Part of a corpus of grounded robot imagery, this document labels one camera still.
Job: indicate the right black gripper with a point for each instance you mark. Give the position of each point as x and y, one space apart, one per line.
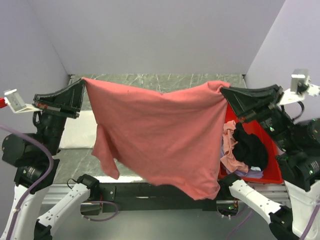
246 101

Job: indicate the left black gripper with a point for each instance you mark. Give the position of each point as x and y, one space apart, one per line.
65 101

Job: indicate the dark pink t shirt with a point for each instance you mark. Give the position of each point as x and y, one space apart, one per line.
166 138

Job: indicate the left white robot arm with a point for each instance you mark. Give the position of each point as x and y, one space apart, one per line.
34 157

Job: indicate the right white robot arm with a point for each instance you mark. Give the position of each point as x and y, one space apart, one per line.
299 162

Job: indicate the folded white t shirt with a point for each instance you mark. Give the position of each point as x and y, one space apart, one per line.
80 132

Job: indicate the light pink t shirt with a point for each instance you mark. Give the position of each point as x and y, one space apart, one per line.
227 134

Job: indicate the lavender t shirt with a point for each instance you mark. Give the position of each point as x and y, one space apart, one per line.
231 165

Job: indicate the red plastic bin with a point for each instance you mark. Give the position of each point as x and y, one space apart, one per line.
272 174

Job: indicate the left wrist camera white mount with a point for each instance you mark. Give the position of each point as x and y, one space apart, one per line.
16 103

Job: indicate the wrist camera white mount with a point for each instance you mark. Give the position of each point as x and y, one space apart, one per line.
300 87
16 103

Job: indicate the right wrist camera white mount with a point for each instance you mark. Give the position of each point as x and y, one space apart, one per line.
300 87

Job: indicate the aluminium frame rail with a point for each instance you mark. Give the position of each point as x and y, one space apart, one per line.
275 192

